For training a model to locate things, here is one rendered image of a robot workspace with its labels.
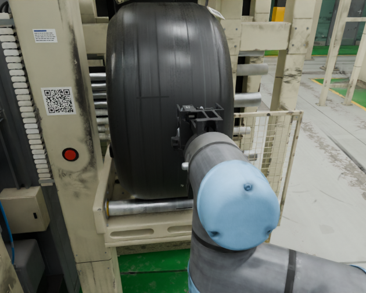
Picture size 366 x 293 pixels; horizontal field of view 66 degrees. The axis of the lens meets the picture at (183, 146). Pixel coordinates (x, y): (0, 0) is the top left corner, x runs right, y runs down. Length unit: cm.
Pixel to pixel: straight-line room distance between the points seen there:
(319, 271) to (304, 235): 189
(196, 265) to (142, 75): 40
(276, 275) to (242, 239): 7
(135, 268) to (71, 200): 102
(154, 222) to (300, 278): 60
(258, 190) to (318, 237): 200
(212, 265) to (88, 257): 84
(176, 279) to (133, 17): 148
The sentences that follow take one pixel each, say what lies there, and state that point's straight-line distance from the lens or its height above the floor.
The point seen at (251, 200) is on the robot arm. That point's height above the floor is 130.
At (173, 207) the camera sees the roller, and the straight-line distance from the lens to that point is 87.
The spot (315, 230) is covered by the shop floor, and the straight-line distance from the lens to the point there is 230.
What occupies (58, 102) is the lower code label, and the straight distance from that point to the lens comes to 82.
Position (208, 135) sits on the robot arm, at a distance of 37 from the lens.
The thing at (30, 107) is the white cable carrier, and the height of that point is 120.
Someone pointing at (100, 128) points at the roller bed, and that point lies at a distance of 127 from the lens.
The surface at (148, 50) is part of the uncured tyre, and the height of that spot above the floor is 136.
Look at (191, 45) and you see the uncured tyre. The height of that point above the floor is 137.
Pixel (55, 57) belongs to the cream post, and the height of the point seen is 133.
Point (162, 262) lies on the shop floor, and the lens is 191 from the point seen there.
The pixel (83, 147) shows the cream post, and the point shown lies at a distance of 86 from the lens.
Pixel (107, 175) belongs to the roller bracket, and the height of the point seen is 95.
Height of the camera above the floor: 146
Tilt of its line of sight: 28 degrees down
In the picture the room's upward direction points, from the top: straight up
